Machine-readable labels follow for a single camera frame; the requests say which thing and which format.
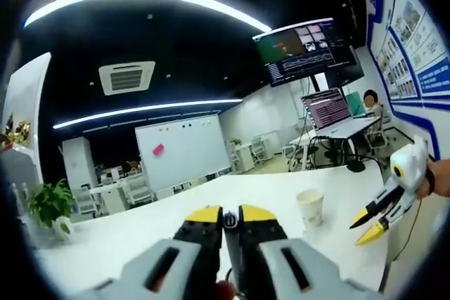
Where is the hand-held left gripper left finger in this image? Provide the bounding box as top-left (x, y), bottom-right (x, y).
top-left (84, 204), bottom-right (224, 300)

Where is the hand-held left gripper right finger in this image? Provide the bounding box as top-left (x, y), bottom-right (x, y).
top-left (238, 204), bottom-right (379, 300)

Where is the white rolling whiteboard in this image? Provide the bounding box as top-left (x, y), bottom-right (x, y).
top-left (134, 115), bottom-right (233, 194)

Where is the person's right hand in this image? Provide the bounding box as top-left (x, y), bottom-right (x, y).
top-left (416, 172), bottom-right (435, 199)

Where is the person's left hand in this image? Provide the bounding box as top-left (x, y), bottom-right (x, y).
top-left (214, 278), bottom-right (236, 300)

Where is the black round object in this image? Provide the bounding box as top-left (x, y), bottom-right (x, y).
top-left (346, 161), bottom-right (368, 174)

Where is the teal bag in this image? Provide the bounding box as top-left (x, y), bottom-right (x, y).
top-left (346, 91), bottom-right (367, 118)

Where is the open laptop purple screen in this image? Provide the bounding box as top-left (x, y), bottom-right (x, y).
top-left (300, 88), bottom-right (356, 136)

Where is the potted green plant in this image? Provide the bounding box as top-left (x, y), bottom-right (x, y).
top-left (26, 178), bottom-right (77, 236)

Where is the ceiling air conditioner vent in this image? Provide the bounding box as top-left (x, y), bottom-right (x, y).
top-left (98, 60), bottom-right (156, 96)

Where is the gold decoration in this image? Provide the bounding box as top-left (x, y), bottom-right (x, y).
top-left (1, 113), bottom-right (32, 146)

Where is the white curved partition shelf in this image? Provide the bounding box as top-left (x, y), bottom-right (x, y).
top-left (1, 52), bottom-right (52, 188)

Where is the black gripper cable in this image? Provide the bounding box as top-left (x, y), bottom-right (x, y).
top-left (390, 197), bottom-right (423, 262)

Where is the black wrist strap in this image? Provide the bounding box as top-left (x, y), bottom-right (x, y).
top-left (425, 166), bottom-right (437, 195)

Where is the blue wall display board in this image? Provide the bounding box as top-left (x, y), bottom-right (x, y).
top-left (358, 0), bottom-right (450, 160)

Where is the large dark wall monitor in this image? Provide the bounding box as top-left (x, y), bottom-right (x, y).
top-left (252, 17), bottom-right (365, 89)

